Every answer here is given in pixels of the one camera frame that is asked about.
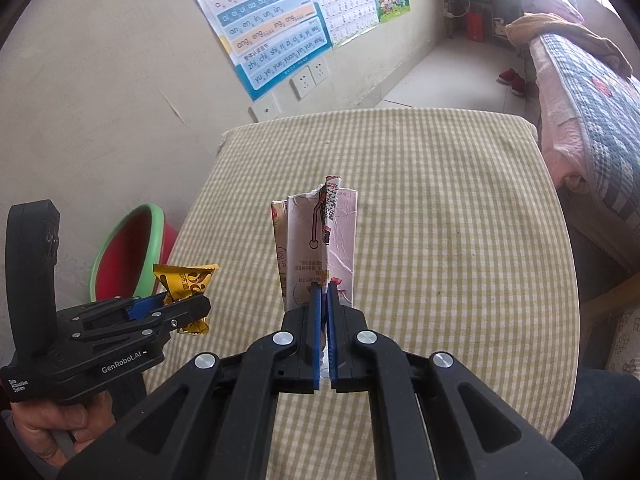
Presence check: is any pink bed sheet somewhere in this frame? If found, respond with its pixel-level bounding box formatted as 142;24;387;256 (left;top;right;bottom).
530;35;591;196

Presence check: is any gold candy wrapper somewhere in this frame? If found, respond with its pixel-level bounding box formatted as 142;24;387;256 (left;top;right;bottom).
152;262;221;336

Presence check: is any yellow blanket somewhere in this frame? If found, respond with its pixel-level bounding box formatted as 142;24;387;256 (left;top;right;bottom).
505;12;633;78

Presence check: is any person's left hand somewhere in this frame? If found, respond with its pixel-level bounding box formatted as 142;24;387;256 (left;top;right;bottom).
10;387;118;462

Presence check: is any green rimmed red trash bin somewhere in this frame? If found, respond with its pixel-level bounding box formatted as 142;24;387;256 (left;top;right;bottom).
89;203;178;303

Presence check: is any white pink carton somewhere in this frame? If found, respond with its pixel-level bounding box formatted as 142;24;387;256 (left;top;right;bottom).
270;176;360;377

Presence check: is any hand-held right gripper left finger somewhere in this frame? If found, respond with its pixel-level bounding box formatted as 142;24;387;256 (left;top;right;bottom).
57;280;325;480

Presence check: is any white round port wall plate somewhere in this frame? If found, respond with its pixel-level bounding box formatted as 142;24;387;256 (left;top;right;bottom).
250;95;281;123

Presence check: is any blue letter wall poster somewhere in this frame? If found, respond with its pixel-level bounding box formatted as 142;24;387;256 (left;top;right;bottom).
175;0;333;106

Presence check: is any floral chair cushion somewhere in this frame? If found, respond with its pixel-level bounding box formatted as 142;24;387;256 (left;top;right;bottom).
607;305;640;381

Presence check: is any red bag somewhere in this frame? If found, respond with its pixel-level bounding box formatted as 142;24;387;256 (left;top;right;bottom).
466;12;486;43

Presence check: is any person's leg in jeans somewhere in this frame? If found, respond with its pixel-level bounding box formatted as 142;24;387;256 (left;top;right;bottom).
550;370;640;480

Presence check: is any pink folded blanket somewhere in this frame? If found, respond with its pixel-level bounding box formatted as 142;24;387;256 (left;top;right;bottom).
520;0;586;26

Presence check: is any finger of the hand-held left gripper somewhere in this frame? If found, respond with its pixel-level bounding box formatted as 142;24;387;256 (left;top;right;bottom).
75;294;212;347
56;294;168;332

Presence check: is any bed with checkered quilt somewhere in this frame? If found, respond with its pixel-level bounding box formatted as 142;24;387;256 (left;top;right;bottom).
540;32;640;231

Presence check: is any white wall socket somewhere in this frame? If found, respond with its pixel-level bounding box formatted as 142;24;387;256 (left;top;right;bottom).
308;57;331;88
291;67;316;101

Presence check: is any white chart wall poster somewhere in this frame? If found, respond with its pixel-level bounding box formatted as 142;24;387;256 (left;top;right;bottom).
302;0;381;50

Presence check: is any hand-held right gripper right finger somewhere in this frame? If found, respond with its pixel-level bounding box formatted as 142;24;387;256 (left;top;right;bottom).
325;282;583;480

